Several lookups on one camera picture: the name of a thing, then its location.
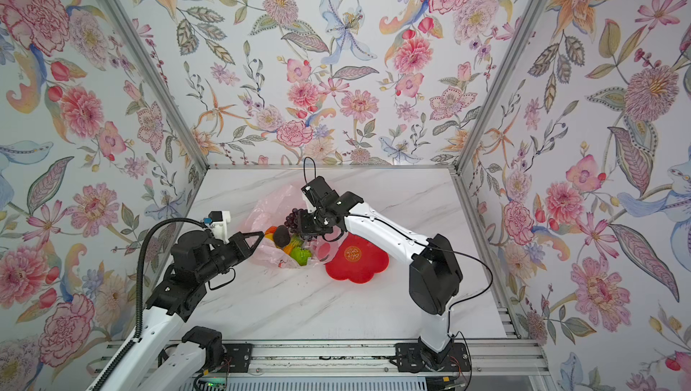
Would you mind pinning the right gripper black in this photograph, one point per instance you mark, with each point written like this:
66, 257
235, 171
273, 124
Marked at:
307, 230

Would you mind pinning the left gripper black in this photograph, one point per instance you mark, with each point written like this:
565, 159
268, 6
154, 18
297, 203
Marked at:
240, 245

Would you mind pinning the pink plastic bag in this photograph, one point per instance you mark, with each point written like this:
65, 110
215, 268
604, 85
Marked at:
271, 211

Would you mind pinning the green yellow mango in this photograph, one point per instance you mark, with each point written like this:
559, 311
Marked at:
295, 243

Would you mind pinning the green lime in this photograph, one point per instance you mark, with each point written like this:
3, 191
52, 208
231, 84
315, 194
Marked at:
301, 256

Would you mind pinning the dark purple grapes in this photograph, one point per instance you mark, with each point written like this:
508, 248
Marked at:
296, 221

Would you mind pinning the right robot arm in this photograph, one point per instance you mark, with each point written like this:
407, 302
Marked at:
434, 274

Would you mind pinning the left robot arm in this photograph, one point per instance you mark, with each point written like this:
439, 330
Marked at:
198, 257

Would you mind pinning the red flower-shaped plate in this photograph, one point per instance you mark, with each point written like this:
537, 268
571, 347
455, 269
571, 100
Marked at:
357, 260

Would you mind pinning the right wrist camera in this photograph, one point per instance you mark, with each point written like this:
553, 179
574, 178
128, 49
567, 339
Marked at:
318, 193

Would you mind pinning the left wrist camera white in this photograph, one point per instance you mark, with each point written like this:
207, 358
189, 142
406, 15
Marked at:
218, 222

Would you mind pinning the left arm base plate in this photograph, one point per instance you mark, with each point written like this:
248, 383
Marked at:
225, 358

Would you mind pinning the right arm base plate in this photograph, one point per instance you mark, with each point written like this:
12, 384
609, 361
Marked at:
416, 357

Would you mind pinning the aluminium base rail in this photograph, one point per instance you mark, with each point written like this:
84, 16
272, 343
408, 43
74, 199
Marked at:
343, 358

